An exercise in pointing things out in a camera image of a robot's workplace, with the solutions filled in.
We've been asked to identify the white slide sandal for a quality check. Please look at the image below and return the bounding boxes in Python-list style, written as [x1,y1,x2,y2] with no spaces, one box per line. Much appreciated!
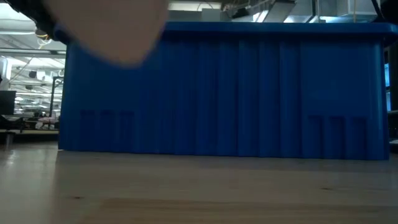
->
[42,0,170,68]

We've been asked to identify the blue plastic bin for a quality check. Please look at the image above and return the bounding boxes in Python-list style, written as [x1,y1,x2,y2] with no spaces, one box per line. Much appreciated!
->
[57,21,398,161]

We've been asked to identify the black monitor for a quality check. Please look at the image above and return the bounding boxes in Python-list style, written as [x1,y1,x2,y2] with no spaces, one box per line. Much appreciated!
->
[0,90,17,116]

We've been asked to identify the background bench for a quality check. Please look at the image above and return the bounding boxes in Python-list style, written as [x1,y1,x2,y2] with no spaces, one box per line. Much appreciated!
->
[0,114,60,147]

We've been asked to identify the black diagonal pole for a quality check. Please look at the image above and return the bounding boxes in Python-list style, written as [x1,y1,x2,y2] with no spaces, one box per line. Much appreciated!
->
[371,0,398,23]

